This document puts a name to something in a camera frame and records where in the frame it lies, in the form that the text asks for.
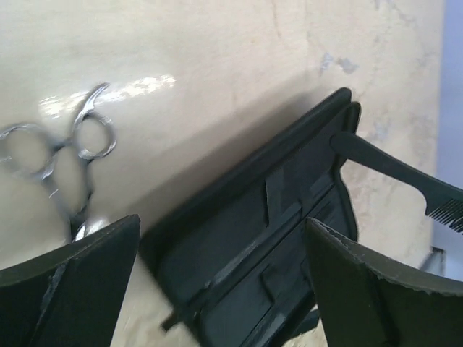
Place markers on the black tail comb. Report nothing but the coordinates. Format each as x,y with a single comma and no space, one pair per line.
443,201

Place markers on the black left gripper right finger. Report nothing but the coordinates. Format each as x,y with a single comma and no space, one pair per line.
368,299

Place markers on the black zip tool case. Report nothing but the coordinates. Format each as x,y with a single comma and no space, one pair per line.
232,259

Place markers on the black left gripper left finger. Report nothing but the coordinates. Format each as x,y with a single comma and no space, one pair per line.
71,296

